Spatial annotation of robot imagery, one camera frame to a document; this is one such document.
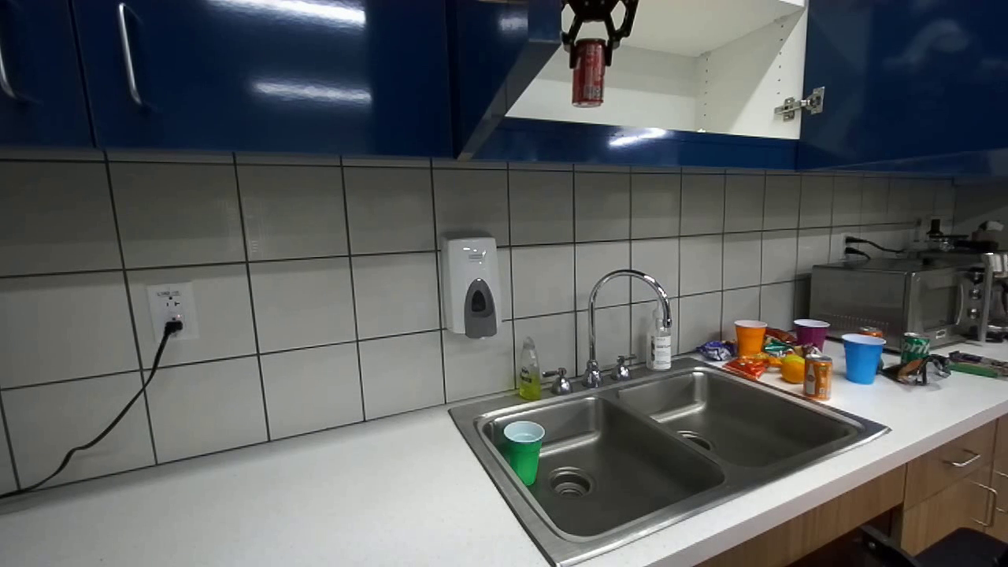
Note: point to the orange soda can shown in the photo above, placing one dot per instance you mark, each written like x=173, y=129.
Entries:
x=816, y=387

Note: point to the blue plastic cup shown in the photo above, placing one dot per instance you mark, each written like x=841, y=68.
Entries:
x=862, y=357

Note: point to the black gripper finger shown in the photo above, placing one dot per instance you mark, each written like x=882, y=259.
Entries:
x=571, y=20
x=620, y=20

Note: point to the open blue cabinet door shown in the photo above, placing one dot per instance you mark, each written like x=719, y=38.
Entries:
x=497, y=47

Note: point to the orange snack bag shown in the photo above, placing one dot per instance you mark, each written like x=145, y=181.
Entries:
x=749, y=368

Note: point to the chrome gooseneck faucet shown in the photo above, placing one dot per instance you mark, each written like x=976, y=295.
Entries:
x=605, y=331

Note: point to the wooden base drawer cabinet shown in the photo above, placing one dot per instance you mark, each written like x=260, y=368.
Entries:
x=937, y=506

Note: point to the blue cabinet door left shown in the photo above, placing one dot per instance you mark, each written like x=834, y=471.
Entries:
x=309, y=78

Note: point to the stainless steel double sink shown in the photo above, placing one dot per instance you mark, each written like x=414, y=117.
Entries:
x=642, y=456

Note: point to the white wall power outlet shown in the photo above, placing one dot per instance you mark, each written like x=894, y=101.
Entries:
x=175, y=303

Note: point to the white wall soap dispenser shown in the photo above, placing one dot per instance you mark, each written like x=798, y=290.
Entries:
x=471, y=285

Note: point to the silver toaster oven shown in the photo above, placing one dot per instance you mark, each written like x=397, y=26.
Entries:
x=937, y=297

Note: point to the orange plastic cup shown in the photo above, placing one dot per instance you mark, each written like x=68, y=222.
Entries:
x=750, y=338

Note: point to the red cola can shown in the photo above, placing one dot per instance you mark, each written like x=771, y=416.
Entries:
x=589, y=74

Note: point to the green plastic cup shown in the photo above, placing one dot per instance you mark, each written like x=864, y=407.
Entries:
x=521, y=449

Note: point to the green soda can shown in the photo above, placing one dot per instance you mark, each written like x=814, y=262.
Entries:
x=915, y=357

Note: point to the blue snack bag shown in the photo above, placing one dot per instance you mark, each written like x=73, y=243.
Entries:
x=719, y=350

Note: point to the purple plastic cup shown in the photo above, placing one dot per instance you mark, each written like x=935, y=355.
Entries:
x=812, y=331

